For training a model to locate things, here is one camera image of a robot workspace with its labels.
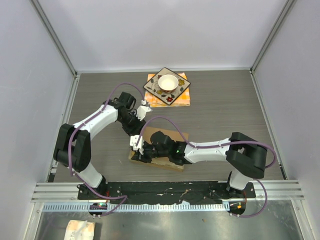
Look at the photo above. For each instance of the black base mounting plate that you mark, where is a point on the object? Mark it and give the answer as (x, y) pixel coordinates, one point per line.
(175, 192)

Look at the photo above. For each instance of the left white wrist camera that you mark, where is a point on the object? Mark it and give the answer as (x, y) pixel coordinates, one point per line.
(142, 110)

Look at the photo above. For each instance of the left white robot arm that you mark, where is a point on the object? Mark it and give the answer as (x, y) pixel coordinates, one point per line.
(73, 144)

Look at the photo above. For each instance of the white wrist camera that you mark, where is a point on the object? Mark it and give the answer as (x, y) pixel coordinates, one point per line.
(142, 110)
(137, 142)

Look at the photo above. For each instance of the aluminium frame rail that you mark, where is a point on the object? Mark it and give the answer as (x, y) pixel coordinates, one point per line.
(52, 192)

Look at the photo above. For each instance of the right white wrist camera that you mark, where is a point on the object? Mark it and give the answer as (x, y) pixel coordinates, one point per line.
(137, 142)

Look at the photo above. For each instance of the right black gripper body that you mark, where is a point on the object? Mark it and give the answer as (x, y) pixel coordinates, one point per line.
(155, 152)

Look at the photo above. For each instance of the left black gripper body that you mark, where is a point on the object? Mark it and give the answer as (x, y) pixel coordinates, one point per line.
(131, 124)

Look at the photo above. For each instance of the white slotted cable duct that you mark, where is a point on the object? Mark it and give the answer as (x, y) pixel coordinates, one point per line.
(102, 207)

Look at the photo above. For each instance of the square floral ceramic plate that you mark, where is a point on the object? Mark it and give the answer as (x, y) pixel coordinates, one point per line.
(167, 97)

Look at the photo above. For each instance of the orange checkered folded cloth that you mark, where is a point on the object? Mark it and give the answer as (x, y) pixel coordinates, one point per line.
(182, 101)

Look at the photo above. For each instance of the white ceramic bowl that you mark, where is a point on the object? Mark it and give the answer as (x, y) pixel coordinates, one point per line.
(168, 83)

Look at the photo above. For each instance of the brown cardboard express box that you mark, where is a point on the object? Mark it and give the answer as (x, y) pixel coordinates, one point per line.
(163, 162)

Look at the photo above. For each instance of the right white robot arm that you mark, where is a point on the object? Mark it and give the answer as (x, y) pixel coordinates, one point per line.
(247, 156)

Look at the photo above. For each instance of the white orange paper packet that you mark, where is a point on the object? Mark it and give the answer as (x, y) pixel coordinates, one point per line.
(79, 230)

